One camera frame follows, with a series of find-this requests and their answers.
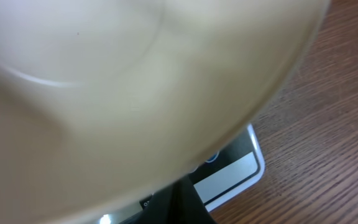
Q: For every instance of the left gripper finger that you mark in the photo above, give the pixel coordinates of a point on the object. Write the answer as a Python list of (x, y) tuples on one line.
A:
[(178, 203)]

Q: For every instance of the white digital kitchen scale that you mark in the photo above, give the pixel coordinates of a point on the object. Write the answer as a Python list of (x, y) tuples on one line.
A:
[(223, 176)]

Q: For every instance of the white bowl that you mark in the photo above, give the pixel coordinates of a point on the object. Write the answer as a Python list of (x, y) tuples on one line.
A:
[(104, 102)]

